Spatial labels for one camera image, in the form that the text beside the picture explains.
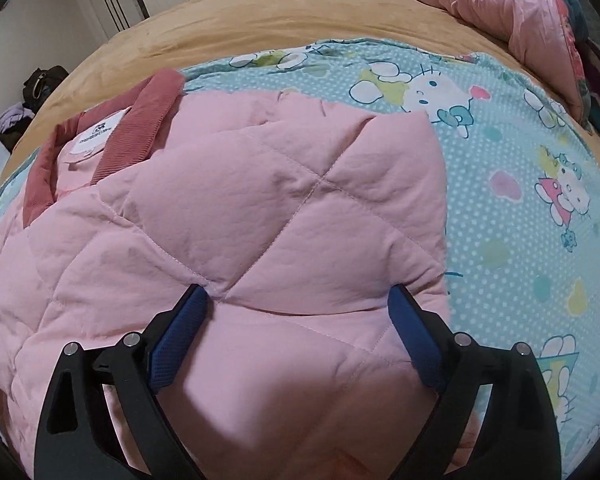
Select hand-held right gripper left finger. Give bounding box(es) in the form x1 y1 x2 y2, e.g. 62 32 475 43
32 284 212 480

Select dark handbag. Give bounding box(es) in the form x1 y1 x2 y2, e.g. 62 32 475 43
22 66 69 109

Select bed with tan sheet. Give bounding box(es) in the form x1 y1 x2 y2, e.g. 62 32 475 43
5 0 597 181

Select purple clothes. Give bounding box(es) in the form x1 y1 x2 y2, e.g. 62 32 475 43
0 102 36 137

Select teal cartoon cat printed blanket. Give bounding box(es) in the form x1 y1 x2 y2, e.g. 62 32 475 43
0 35 600 463

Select pink quilted jacket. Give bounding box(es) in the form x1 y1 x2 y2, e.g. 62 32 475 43
0 71 453 480

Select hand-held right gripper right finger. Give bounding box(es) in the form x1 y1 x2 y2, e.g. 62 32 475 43
387 284 563 480

